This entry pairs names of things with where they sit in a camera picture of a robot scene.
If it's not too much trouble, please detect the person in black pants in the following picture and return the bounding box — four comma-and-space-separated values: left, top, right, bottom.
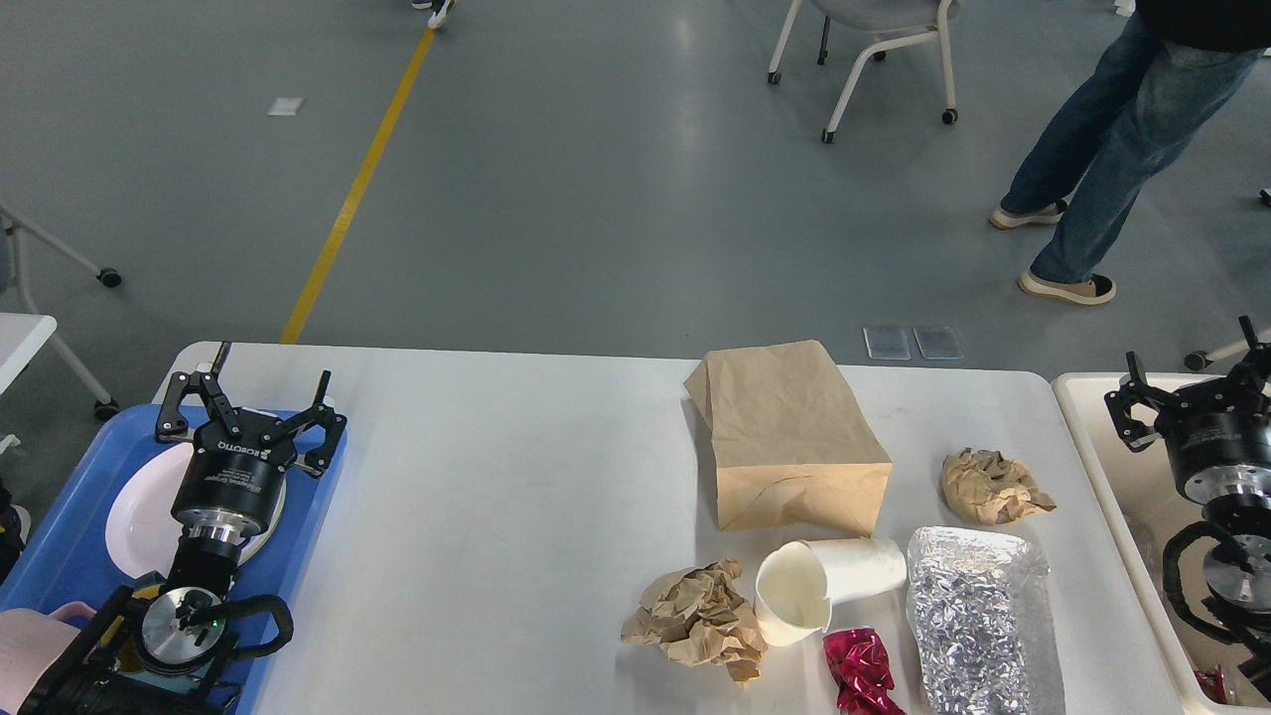
409, 0, 458, 30

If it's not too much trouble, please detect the pink plate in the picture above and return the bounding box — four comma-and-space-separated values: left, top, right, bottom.
104, 442, 287, 580

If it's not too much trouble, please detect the teal mug yellow inside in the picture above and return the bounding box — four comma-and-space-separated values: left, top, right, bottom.
99, 580, 241, 712

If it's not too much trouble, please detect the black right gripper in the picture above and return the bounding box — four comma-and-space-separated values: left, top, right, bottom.
1104, 316, 1271, 502

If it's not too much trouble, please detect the white paper cup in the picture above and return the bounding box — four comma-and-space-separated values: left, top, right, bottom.
755, 537, 907, 646

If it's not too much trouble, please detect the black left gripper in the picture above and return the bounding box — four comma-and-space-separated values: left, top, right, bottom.
155, 342, 350, 547

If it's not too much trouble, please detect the chair caster right edge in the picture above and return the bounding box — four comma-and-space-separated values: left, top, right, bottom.
1182, 338, 1249, 372

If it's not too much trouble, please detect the beige plastic bin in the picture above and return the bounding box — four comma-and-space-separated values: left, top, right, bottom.
1052, 372, 1268, 714

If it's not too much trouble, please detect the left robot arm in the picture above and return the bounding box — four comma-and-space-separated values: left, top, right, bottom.
3, 344, 347, 714

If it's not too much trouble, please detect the silver foil bag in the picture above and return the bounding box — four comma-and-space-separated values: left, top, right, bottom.
907, 526, 1066, 714

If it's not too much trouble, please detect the brown paper bag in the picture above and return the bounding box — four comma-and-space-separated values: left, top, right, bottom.
684, 340, 894, 537

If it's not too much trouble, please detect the pink mug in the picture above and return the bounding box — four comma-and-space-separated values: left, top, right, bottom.
1, 601, 97, 714

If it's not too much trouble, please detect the small crumpled brown paper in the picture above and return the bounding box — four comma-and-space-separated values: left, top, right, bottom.
941, 448, 1057, 526

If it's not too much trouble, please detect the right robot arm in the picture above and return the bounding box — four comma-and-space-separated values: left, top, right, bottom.
1104, 316, 1270, 696

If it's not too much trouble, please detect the white rolling stand left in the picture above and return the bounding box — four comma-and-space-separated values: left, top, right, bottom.
1, 204, 125, 424

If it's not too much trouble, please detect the white side table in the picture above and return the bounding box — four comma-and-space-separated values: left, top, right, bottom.
0, 312, 58, 392

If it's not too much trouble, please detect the white office chair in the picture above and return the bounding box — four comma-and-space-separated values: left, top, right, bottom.
811, 1, 961, 144

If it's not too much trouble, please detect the red foil wrapper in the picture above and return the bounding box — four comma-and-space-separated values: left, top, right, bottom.
822, 627, 907, 714

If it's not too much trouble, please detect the person in blue jeans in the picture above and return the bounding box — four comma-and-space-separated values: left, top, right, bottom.
990, 1, 1270, 305

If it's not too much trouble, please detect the crumpled brown paper ball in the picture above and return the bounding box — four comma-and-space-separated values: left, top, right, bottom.
619, 558, 768, 690

